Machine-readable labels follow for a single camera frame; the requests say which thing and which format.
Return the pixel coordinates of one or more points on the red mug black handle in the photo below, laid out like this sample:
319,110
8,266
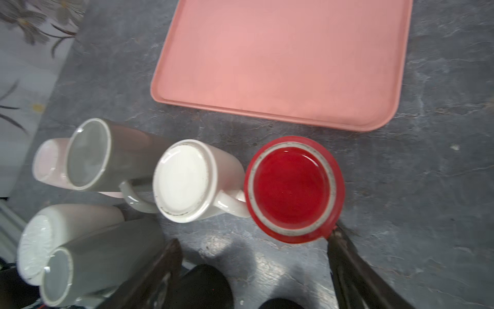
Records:
294,190

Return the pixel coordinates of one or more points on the white ribbed-base mug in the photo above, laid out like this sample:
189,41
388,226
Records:
54,226

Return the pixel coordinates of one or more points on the white mug red inside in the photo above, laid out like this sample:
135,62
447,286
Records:
194,181

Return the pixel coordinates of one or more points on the black mug grey rim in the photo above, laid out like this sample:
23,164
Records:
204,286

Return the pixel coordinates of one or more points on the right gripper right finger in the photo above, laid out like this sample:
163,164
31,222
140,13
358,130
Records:
356,284

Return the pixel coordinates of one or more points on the tall grey mug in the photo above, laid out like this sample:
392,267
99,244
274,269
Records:
105,156

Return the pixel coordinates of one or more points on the pale pink mug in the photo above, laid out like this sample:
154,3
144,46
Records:
49,167

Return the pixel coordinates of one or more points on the small grey mug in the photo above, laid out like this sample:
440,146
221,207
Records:
85,271

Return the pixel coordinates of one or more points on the pink plastic tray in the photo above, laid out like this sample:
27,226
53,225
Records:
336,64

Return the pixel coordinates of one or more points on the black mug white base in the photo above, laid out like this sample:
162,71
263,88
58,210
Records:
280,303

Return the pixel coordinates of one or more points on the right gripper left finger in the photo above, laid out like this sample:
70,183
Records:
153,285

